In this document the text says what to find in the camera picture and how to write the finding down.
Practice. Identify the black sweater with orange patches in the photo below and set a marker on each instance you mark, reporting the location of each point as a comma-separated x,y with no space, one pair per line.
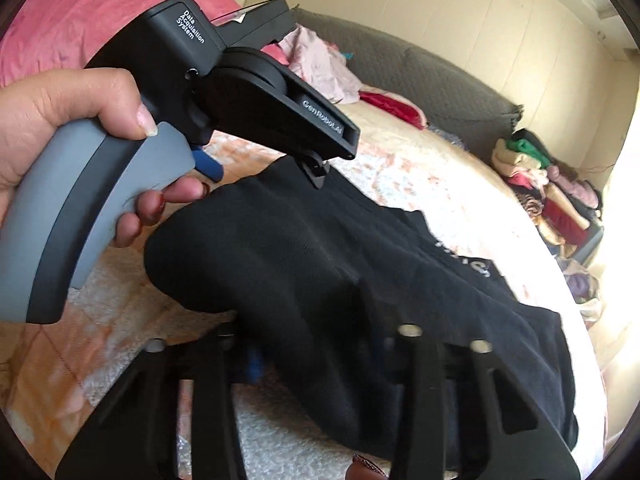
310,260

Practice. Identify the red cloth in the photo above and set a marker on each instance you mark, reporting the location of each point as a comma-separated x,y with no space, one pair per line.
395,107

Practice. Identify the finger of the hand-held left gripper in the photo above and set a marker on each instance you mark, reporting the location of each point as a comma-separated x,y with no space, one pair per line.
315,170
209,164

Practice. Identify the person's left hand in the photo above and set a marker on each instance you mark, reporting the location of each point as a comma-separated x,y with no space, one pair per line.
65,105

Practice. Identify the peach floral patterned bedspread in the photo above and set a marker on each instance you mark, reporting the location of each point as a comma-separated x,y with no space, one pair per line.
450,180

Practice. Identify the pile of folded clothes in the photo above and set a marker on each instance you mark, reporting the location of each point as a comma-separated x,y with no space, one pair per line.
555,195

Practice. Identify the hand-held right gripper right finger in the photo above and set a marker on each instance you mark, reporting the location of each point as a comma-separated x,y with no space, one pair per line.
425,390

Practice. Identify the heap of purple clothes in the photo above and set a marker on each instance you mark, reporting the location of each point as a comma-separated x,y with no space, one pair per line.
580,282

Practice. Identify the dark patterned cloth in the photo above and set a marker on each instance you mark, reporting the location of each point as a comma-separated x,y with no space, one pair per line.
447,137

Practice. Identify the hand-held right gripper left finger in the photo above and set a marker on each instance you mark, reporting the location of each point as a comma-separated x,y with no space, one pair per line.
254,365

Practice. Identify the pink blanket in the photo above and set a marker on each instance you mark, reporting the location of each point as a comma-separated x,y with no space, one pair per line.
75,15

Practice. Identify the heap of light pink clothes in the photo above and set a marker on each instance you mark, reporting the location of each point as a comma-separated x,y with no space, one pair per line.
320,65

